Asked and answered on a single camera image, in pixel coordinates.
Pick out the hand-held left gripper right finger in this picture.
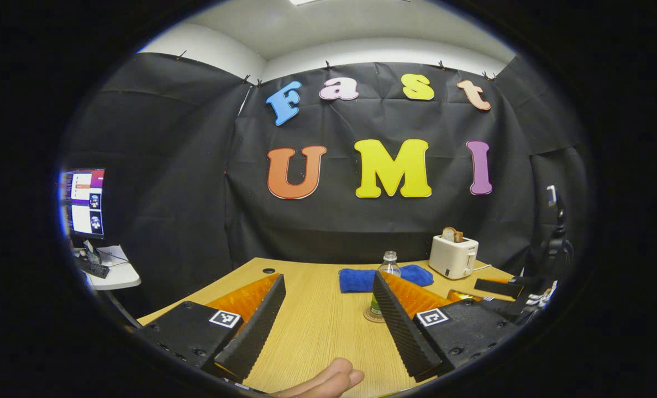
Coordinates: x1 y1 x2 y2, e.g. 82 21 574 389
372 271 520 383

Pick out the white side table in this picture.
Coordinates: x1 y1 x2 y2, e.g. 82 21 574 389
77 245 141 291

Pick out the white toaster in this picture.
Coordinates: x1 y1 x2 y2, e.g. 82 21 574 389
428 234 480 280

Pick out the black backdrop cloth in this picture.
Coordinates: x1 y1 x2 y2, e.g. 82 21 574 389
63 53 594 318

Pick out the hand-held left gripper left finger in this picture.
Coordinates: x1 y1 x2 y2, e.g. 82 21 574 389
135 273 287 384

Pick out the blue towel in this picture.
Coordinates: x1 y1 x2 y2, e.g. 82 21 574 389
339 264 434 294

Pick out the black keyboard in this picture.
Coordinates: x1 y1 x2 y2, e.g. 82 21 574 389
77 256 111 279

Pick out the computer monitor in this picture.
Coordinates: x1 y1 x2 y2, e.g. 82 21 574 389
62 168 107 240

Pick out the clear green-label water bottle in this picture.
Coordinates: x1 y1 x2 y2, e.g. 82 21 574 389
369 250 402 319

